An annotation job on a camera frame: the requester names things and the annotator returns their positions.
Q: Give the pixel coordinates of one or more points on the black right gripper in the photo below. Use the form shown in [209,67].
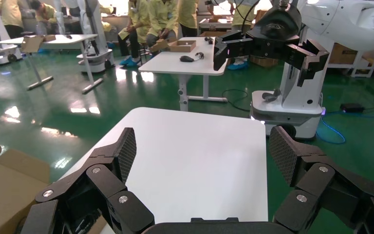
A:
[279,25]

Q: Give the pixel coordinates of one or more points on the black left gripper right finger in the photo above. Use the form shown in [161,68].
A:
[322,187]

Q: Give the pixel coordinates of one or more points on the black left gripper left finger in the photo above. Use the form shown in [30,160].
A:
[106,181]

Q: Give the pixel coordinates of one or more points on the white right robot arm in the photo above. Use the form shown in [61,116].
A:
[342,19]

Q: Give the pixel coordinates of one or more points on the flat brown cardboard box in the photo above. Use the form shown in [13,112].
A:
[211,34]

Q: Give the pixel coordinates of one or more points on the open brown cardboard box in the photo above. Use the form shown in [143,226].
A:
[30,43]
[182,46]

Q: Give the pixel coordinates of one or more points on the tan cardboard box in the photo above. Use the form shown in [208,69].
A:
[9,190]

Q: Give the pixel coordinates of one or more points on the person with blue shoe covers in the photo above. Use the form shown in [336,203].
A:
[238,64]

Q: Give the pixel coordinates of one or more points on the small black headset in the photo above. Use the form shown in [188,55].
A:
[209,40]

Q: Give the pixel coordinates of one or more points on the black power brick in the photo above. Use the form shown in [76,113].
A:
[351,108]

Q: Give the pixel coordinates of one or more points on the black computer mouse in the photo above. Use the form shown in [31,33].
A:
[186,58]
[68,37]

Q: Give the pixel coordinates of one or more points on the standing person yellow coat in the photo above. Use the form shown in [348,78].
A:
[11,14]
[187,16]

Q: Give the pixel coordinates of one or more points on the white adjustable table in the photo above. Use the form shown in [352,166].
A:
[174,64]
[67,41]

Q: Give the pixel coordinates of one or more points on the seated person grey trousers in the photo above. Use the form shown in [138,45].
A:
[161,19]

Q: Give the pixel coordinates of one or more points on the seated person dark trousers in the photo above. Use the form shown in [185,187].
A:
[135,22]

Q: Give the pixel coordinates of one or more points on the bending person yellow coat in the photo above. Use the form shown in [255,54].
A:
[46,13]

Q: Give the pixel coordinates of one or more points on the white shelf frame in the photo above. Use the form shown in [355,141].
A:
[364,66]

